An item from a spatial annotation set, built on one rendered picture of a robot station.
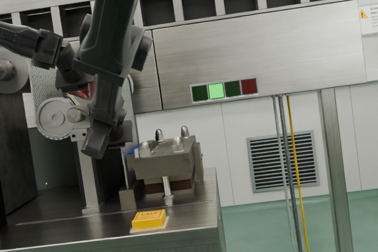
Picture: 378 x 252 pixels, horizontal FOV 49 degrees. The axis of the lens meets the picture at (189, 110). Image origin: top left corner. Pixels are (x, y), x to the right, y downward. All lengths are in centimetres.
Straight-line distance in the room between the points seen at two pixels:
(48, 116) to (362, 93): 324
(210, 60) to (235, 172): 251
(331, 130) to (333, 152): 9
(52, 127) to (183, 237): 55
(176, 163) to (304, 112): 286
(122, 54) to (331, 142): 130
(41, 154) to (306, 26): 109
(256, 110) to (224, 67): 238
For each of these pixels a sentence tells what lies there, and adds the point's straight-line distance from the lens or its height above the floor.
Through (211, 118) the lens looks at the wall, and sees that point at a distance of 386.
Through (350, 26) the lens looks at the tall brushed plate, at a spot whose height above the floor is 135.
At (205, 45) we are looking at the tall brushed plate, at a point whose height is 135.
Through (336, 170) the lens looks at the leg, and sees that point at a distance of 178.
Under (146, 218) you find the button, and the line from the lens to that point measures 99.
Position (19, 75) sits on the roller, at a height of 132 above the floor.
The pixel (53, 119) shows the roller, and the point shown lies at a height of 117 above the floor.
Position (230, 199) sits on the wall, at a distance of 399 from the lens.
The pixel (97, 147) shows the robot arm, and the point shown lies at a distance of 103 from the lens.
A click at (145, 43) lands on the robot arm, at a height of 129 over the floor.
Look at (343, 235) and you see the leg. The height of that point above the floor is 53.
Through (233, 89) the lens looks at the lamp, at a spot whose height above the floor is 118.
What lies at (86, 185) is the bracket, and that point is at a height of 97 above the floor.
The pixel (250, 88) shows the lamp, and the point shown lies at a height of 118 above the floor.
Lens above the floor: 121
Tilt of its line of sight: 3 degrees down
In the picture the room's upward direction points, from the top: 8 degrees counter-clockwise
